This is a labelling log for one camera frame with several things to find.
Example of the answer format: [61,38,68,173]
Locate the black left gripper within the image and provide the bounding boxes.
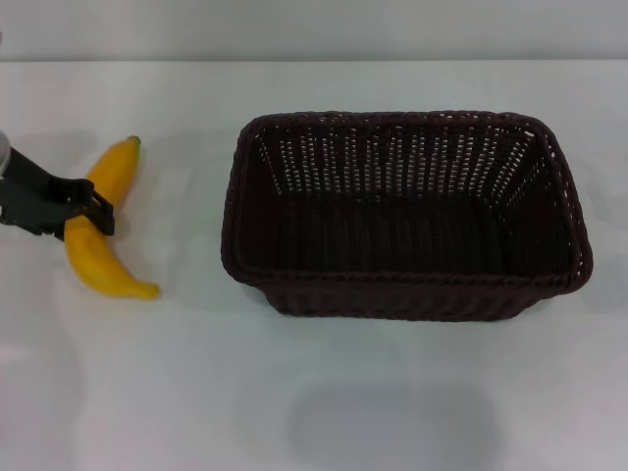
[0,145,117,242]

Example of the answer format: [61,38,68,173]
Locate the yellow banana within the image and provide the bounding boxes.
[63,135,161,300]

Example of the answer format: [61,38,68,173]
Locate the dark brown woven basket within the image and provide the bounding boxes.
[221,110,596,323]

